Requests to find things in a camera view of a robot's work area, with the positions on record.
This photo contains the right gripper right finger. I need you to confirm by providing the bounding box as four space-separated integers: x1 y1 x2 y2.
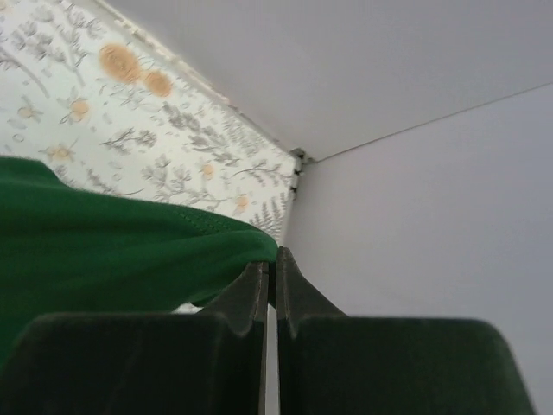
276 248 535 415

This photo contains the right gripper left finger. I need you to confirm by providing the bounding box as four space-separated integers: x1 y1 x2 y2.
1 263 269 414

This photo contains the dark green t-shirt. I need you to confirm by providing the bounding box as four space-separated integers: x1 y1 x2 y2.
1 157 278 358

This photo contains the floral patterned table mat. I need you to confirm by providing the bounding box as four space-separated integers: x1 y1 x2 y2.
1 1 300 242

